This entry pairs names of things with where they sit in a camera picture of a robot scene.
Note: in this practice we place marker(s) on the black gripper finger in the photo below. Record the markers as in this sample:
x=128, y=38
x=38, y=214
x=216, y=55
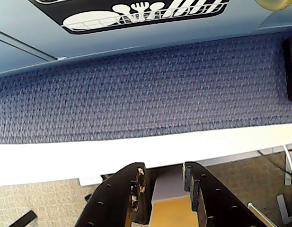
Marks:
x=112, y=198
x=216, y=203

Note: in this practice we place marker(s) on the blue dishwasher door with graphic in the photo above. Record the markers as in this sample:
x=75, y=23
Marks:
x=160, y=40

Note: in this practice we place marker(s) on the yellow box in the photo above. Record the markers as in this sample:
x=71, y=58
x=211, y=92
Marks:
x=174, y=210

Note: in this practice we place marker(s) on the silver metal rod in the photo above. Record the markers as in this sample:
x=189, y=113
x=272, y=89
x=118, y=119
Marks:
x=259, y=212

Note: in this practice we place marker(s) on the black bar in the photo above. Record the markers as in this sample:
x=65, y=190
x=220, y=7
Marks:
x=25, y=218

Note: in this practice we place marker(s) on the dark blue woven mat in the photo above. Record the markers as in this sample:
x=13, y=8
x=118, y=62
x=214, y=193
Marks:
x=136, y=94

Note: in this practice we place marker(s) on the blue toy kitchen body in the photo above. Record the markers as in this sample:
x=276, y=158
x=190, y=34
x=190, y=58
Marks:
x=283, y=19

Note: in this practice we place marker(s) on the grey angle bracket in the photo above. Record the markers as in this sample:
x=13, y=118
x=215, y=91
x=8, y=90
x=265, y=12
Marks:
x=284, y=210

